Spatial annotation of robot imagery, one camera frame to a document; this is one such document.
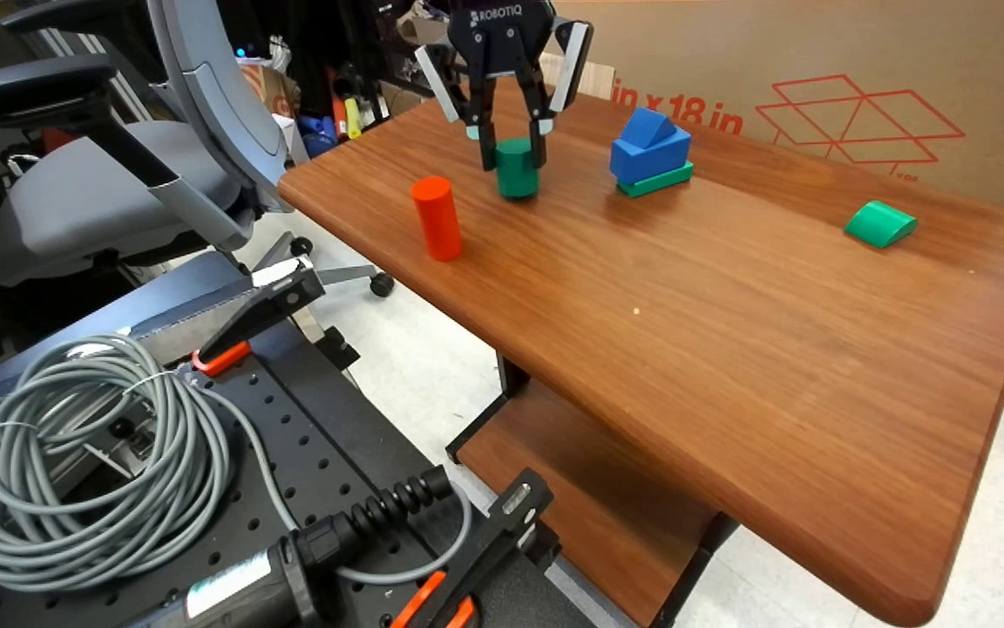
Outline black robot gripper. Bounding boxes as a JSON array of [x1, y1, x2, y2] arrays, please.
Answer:
[[424, 0, 553, 171]]

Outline green cylinder block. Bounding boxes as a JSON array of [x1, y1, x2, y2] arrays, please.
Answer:
[[495, 140, 539, 198]]

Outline red cylinder block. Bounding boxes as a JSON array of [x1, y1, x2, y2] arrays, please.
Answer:
[[411, 174, 462, 263]]

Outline blue house-shaped block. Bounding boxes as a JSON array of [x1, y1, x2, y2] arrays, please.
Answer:
[[608, 107, 689, 183]]

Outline flat green block under blue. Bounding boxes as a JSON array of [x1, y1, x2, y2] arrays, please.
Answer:
[[618, 161, 694, 198]]

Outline green half-round block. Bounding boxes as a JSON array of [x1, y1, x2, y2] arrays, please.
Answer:
[[844, 198, 918, 253]]

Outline black clamp with orange grips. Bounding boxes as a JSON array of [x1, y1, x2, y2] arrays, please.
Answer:
[[391, 471, 553, 628]]

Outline grey office chair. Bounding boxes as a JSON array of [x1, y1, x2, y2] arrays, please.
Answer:
[[0, 0, 396, 299]]

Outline wooden lower shelf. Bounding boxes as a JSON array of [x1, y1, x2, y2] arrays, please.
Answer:
[[448, 384, 735, 628]]

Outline large cardboard box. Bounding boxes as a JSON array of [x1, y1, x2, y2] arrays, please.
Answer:
[[552, 0, 1004, 202]]

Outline orange-handled black clamp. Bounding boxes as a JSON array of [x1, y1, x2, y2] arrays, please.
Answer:
[[191, 260, 325, 376]]

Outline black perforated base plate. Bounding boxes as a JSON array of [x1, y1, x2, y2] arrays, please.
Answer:
[[0, 326, 598, 628]]

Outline black power plug cable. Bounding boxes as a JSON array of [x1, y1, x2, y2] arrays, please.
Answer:
[[149, 466, 460, 628]]

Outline grey coiled cable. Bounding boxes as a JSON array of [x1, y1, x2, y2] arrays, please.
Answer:
[[0, 337, 478, 597]]

